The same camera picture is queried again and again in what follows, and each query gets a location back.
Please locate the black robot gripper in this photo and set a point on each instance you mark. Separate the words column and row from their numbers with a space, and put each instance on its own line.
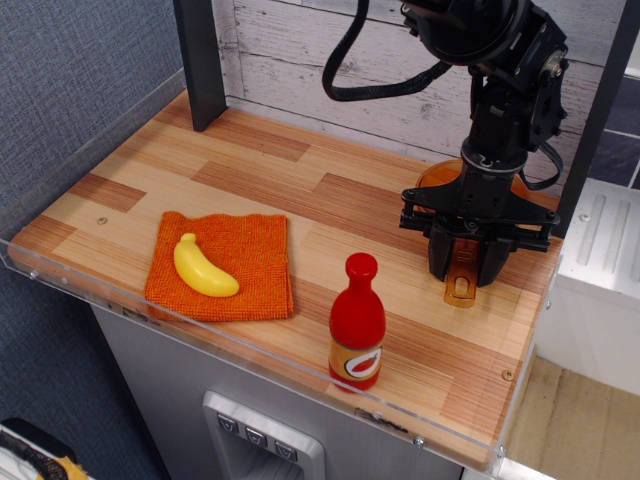
column 479, row 204

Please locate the orange transparent plastic pot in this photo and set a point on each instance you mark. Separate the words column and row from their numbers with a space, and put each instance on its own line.
column 461, row 279

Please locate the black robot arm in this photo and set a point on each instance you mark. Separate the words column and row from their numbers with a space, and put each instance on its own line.
column 516, row 56

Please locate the red toy sauce bottle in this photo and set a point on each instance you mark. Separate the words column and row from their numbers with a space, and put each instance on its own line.
column 357, row 326

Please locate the white toy sink unit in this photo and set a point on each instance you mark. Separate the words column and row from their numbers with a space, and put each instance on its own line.
column 590, row 324

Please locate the orange woven cloth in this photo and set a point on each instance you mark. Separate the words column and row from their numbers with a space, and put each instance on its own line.
column 252, row 249

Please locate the yellow toy banana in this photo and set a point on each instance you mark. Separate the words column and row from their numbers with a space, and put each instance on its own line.
column 197, row 272

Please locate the grey toy fridge cabinet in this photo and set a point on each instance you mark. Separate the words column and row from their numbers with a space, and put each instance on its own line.
column 213, row 414

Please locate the clear acrylic table guard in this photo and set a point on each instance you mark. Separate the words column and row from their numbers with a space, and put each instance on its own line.
column 442, row 385

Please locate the yellow object at corner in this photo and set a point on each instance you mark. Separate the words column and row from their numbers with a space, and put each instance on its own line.
column 67, row 469

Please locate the black white object at corner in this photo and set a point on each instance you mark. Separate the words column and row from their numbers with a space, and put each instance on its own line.
column 32, row 448

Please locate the dark right frame post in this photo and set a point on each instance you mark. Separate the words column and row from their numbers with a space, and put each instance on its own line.
column 614, row 69

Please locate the dark frame post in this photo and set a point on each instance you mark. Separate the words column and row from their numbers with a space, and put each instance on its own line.
column 614, row 69
column 201, row 61

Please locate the dark left frame post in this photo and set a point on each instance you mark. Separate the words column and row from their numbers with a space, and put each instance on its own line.
column 201, row 61

